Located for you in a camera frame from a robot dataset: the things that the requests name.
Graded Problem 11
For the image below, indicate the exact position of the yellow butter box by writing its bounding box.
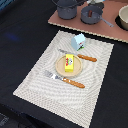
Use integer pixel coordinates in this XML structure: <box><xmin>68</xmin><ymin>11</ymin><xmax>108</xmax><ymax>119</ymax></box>
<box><xmin>65</xmin><ymin>54</ymin><xmax>74</xmax><ymax>72</ymax></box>

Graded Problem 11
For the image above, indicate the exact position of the light blue milk carton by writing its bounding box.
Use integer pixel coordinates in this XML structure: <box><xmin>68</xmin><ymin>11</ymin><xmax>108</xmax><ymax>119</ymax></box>
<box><xmin>71</xmin><ymin>34</ymin><xmax>86</xmax><ymax>51</ymax></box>

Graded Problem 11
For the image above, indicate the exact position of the brown sausage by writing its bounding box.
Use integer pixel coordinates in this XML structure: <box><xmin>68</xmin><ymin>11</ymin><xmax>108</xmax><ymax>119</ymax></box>
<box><xmin>88</xmin><ymin>10</ymin><xmax>93</xmax><ymax>17</ymax></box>

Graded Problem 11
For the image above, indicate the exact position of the round beige plate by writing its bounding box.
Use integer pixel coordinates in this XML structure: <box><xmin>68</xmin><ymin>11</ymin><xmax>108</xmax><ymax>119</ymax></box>
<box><xmin>55</xmin><ymin>55</ymin><xmax>82</xmax><ymax>77</ymax></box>

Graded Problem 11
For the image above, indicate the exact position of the grey pot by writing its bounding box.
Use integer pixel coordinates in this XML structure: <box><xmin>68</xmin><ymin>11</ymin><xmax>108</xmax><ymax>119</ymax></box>
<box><xmin>57</xmin><ymin>0</ymin><xmax>77</xmax><ymax>20</ymax></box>

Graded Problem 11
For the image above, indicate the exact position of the black burner plate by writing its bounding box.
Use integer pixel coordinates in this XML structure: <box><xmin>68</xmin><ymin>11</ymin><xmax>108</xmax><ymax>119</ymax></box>
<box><xmin>88</xmin><ymin>2</ymin><xmax>104</xmax><ymax>9</ymax></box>

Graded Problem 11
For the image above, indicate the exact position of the brown stove board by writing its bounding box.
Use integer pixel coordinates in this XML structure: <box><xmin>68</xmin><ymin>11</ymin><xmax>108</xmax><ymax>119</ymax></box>
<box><xmin>48</xmin><ymin>1</ymin><xmax>128</xmax><ymax>43</ymax></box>

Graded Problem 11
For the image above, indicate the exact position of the beige bowl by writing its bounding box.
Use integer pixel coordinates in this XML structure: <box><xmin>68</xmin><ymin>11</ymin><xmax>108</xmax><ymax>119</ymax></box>
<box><xmin>119</xmin><ymin>5</ymin><xmax>128</xmax><ymax>30</ymax></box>

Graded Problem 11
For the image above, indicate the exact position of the fork with wooden handle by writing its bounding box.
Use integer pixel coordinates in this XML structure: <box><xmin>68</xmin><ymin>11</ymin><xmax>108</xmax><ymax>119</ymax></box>
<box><xmin>44</xmin><ymin>70</ymin><xmax>85</xmax><ymax>88</ymax></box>

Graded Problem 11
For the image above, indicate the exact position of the knife with wooden handle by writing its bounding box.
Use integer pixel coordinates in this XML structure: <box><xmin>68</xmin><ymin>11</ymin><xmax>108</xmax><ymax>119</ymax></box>
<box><xmin>58</xmin><ymin>49</ymin><xmax>97</xmax><ymax>62</ymax></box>

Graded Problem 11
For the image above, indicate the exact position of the grey saucepan with handle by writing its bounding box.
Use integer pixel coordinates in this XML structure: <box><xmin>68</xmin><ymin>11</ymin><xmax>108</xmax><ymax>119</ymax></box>
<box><xmin>80</xmin><ymin>5</ymin><xmax>115</xmax><ymax>28</ymax></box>

